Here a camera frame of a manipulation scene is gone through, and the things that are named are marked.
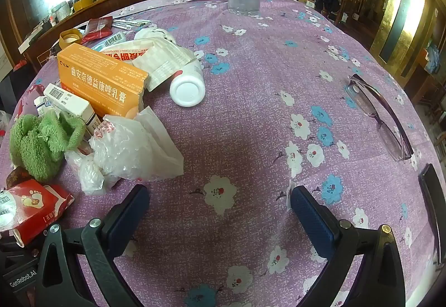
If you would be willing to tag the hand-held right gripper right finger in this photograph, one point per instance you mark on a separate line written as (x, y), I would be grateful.
(310, 216)

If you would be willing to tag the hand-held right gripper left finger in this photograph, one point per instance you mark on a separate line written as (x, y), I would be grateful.
(129, 213)

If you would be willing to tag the red footprint packet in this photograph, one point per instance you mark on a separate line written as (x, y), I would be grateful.
(45, 202)

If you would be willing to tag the crumpled clear plastic bag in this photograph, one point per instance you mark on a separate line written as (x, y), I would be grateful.
(118, 146)

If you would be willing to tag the flat white bag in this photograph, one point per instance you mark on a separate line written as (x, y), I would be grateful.
(167, 146)

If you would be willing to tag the dark brown packet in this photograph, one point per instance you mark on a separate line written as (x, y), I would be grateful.
(15, 176)

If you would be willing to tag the green fuzzy cloth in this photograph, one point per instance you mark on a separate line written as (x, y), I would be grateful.
(38, 146)

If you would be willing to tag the purple floral tablecloth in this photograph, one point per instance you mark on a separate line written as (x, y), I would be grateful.
(244, 118)

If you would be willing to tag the black phone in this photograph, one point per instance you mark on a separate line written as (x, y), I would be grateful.
(432, 195)

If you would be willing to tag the white medicine box blue stripe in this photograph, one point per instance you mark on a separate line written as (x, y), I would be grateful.
(69, 101)

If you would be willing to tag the white medicine bottle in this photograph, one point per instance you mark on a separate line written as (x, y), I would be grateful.
(186, 91)

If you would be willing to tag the orange medicine box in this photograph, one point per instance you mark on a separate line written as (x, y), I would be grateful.
(97, 80)

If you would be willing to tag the small blue white box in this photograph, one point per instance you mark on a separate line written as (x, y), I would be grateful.
(40, 105)

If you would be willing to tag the folded white paper leaflet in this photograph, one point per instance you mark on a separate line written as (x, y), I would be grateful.
(163, 63)

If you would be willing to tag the black paper bag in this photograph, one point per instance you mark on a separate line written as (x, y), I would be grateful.
(21, 91)

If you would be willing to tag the brown tape roll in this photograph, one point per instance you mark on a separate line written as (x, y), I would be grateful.
(62, 39)

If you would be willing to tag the red plastic packet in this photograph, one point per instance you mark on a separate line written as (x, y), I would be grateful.
(99, 24)

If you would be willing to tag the white flat board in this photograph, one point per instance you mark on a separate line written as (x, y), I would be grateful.
(28, 41)

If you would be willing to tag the yellow cardboard box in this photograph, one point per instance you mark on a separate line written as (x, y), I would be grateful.
(82, 3)

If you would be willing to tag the gold framed panel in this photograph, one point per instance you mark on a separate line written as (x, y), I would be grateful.
(397, 14)

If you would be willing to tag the purple frame eyeglasses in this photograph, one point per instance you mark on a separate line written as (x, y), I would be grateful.
(353, 88)

